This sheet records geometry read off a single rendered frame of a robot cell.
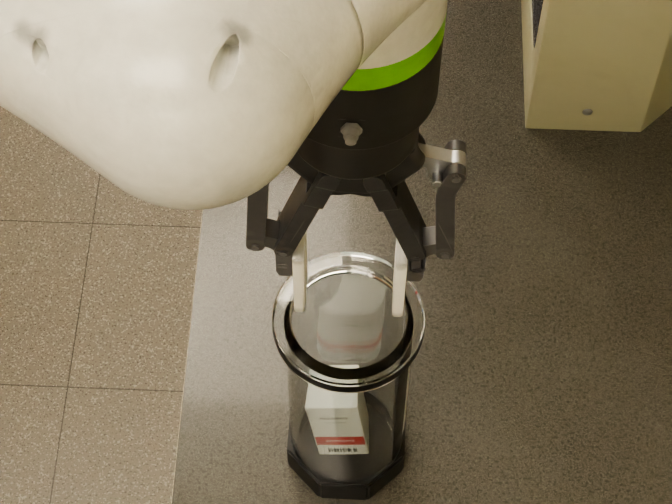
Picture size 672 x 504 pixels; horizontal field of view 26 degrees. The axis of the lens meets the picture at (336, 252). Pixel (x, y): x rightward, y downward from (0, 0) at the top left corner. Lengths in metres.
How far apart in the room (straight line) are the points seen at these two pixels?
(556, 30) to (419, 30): 0.59
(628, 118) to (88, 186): 1.32
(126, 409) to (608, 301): 1.15
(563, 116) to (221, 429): 0.44
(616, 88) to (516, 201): 0.14
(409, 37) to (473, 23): 0.77
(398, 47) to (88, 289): 1.74
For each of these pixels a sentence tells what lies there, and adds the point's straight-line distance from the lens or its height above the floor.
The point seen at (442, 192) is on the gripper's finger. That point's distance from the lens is 0.87.
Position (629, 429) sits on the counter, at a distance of 1.26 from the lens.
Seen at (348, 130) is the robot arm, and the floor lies 1.45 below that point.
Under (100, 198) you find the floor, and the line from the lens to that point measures 2.51.
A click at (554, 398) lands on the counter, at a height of 0.94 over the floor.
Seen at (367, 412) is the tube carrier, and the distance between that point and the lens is 1.07.
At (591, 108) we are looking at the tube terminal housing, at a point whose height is 0.98.
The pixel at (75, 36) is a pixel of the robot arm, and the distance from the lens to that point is 0.61.
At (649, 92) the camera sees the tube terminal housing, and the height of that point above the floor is 1.00.
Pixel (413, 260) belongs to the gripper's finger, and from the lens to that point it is 0.93.
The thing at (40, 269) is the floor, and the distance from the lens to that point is 2.45.
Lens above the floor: 2.07
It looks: 59 degrees down
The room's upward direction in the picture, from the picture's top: straight up
